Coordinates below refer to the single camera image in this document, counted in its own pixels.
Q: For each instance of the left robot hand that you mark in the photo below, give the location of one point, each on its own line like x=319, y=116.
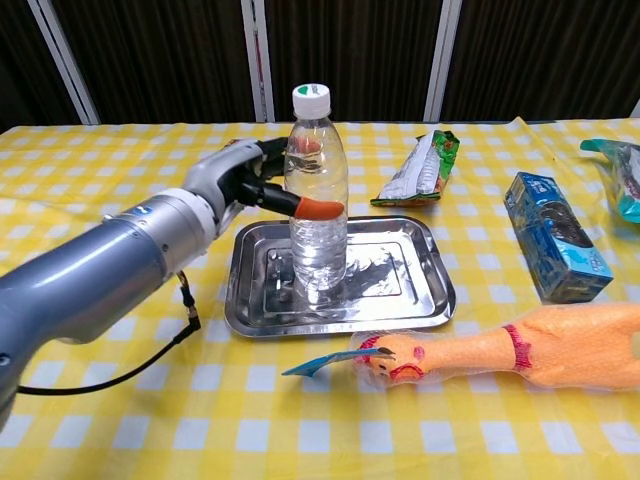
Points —
x=220, y=170

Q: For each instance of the clear plastic bottle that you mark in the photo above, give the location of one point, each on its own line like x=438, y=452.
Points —
x=317, y=240

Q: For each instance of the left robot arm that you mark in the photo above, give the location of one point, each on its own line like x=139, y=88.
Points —
x=100, y=265

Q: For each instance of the metal tray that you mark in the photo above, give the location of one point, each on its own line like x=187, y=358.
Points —
x=390, y=285

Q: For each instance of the green white snack packet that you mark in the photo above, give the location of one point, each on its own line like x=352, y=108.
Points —
x=425, y=170

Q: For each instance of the blue paper hang tag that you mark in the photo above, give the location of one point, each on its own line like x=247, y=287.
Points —
x=320, y=363

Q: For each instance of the yellow checkered tablecloth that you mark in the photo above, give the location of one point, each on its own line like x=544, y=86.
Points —
x=250, y=425

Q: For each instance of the blue cookie box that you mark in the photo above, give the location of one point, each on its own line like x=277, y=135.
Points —
x=555, y=240

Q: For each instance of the orange rubber chicken toy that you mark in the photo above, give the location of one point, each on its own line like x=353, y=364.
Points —
x=560, y=350

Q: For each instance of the teal clear snack bag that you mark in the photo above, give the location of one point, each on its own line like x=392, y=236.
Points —
x=622, y=175

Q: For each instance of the white frame post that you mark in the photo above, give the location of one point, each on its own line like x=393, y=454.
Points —
x=442, y=60
x=257, y=60
x=65, y=65

